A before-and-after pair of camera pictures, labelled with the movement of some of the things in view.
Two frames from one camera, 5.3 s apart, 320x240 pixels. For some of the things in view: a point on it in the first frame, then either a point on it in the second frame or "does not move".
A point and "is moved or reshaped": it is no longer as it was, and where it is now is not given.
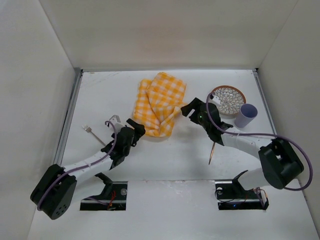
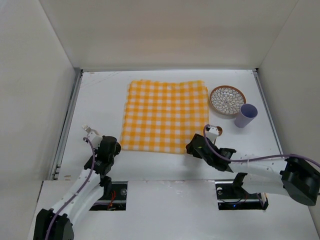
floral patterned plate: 228,99 does not move
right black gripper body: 195,110 → 200,147
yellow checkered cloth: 157,101 is moved or reshaped
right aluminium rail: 258,82 does not move
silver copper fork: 89,130 does not move
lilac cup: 247,113 does not move
